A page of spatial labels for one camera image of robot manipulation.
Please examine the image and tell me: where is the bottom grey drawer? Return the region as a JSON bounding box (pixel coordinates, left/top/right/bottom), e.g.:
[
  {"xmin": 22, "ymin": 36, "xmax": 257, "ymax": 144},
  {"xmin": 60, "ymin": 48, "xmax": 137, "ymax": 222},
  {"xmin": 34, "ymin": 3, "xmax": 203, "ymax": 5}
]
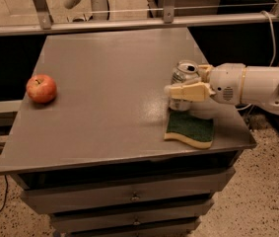
[{"xmin": 70, "ymin": 217, "xmax": 200, "ymax": 237}]

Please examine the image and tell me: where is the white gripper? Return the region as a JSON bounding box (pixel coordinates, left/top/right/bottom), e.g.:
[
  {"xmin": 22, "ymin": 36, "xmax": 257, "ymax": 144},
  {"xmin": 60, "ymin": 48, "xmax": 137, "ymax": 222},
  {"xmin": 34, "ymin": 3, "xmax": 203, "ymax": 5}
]
[{"xmin": 164, "ymin": 63, "xmax": 245, "ymax": 105}]

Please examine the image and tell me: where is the top grey drawer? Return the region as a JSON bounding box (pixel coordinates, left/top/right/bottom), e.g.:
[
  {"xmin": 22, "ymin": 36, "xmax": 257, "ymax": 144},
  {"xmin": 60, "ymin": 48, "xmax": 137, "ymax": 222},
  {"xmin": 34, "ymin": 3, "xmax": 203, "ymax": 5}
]
[{"xmin": 21, "ymin": 167, "xmax": 235, "ymax": 214}]

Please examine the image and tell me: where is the grey drawer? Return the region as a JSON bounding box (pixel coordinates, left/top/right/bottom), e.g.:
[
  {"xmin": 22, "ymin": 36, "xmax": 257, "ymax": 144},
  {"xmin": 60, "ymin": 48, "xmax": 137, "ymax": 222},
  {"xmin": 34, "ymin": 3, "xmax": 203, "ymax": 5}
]
[
  {"xmin": 51, "ymin": 198, "xmax": 213, "ymax": 233},
  {"xmin": 70, "ymin": 217, "xmax": 200, "ymax": 237},
  {"xmin": 21, "ymin": 167, "xmax": 235, "ymax": 214}
]

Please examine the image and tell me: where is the red apple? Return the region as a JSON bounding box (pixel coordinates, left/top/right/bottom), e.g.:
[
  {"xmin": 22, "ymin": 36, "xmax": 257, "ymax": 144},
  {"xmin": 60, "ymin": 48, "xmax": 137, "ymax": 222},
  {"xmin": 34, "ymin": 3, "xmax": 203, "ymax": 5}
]
[{"xmin": 26, "ymin": 74, "xmax": 57, "ymax": 104}]

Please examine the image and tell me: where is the white cable at right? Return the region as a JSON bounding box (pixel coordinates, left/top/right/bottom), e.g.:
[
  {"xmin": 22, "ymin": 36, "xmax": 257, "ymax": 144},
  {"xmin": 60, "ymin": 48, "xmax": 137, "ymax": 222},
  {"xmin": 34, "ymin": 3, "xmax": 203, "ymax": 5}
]
[{"xmin": 236, "ymin": 9, "xmax": 278, "ymax": 113}]

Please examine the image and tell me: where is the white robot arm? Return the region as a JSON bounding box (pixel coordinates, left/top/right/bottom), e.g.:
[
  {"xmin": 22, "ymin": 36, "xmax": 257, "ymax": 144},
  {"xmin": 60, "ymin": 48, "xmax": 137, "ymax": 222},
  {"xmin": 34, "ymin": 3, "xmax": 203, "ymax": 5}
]
[{"xmin": 165, "ymin": 60, "xmax": 279, "ymax": 116}]

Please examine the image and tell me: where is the grey metal railing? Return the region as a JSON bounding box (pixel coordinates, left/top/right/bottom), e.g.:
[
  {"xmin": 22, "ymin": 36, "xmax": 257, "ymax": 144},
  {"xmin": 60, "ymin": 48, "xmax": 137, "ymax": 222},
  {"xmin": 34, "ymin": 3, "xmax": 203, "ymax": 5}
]
[{"xmin": 0, "ymin": 0, "xmax": 279, "ymax": 36}]

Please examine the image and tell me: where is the middle grey drawer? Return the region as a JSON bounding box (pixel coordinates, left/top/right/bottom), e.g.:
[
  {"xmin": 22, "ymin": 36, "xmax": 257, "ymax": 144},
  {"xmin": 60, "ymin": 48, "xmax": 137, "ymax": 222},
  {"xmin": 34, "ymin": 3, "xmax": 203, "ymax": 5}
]
[{"xmin": 51, "ymin": 198, "xmax": 213, "ymax": 233}]

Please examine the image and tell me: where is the green and yellow sponge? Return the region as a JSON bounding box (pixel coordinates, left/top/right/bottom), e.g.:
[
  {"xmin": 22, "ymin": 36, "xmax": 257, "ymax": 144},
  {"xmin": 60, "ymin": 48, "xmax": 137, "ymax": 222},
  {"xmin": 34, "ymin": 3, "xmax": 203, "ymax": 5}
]
[{"xmin": 164, "ymin": 111, "xmax": 214, "ymax": 149}]

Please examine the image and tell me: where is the silver 7up soda can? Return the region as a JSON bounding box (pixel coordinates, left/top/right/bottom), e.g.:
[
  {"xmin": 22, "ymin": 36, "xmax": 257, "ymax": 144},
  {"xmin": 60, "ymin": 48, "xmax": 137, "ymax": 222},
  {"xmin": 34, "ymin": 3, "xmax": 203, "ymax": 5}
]
[{"xmin": 170, "ymin": 60, "xmax": 200, "ymax": 111}]

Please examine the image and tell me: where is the grey drawer cabinet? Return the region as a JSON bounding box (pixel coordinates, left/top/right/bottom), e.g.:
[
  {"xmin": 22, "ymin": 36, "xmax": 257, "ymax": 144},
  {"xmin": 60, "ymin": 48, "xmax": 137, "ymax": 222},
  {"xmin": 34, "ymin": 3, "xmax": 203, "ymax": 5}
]
[{"xmin": 0, "ymin": 27, "xmax": 257, "ymax": 237}]

